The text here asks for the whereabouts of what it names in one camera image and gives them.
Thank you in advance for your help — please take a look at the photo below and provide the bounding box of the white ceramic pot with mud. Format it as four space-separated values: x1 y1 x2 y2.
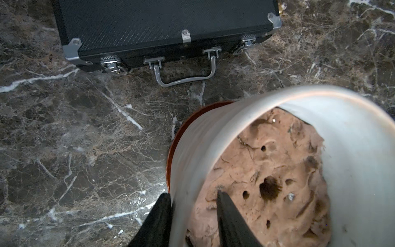
167 85 395 247

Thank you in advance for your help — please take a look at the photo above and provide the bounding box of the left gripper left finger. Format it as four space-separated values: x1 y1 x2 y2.
127 193 172 247

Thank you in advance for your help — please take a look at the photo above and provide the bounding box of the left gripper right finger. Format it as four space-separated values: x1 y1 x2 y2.
217 190 263 247

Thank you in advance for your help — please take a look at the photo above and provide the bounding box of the black hard case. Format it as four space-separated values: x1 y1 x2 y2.
52 0 282 87

